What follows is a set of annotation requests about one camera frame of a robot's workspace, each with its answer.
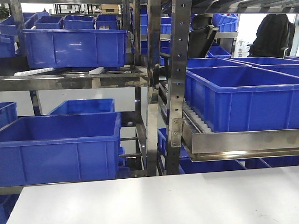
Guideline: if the stainless steel rack left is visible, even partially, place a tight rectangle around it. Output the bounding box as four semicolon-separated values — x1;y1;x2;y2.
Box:
0;0;162;196

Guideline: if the blue bin behind lower left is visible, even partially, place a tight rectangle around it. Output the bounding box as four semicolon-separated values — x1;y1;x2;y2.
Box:
48;98;115;115

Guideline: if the perforated steel rack right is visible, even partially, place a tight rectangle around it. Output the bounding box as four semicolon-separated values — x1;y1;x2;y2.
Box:
160;0;299;175

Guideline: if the white roller track strip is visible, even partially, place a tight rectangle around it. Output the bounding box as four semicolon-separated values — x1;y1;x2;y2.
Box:
14;67;105;77

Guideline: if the blue bin under right shelf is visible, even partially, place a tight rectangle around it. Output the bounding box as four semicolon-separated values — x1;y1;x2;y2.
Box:
178;158;247;174

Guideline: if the blue bin right rear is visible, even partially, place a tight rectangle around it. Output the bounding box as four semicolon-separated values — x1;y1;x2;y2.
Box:
186;58;247;69

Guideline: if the large blue bin right shelf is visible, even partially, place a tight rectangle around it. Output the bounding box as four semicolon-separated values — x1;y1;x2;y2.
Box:
185;66;299;132

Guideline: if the black office chair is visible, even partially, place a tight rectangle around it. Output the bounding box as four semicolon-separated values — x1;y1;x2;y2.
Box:
187;14;218;59

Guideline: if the small blue bin back right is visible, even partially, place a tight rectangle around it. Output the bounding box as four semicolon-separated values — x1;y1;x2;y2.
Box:
95;14;119;29

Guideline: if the cardboard box background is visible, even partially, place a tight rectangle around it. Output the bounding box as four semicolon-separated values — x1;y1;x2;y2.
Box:
101;4;119;14

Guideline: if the small blue bin back middle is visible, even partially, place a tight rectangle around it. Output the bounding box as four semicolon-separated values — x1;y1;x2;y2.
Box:
64;15;94;29

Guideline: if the large blue bin lower left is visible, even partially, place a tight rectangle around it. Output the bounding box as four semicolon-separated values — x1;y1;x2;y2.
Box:
0;112;121;187

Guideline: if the large blue bin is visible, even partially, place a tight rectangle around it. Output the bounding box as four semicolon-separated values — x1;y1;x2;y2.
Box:
0;112;121;187
23;29;127;68

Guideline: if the large blue bin upper left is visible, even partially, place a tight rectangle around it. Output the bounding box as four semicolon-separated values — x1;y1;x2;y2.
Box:
23;29;127;68

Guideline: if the small blue bin back row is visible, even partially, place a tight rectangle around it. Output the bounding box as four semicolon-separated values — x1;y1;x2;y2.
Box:
35;16;63;29

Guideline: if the blue bin far left edge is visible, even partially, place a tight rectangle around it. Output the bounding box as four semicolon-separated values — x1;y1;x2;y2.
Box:
0;102;18;128

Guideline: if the black jacket on chair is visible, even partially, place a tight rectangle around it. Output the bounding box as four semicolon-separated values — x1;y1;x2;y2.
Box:
249;14;295;58

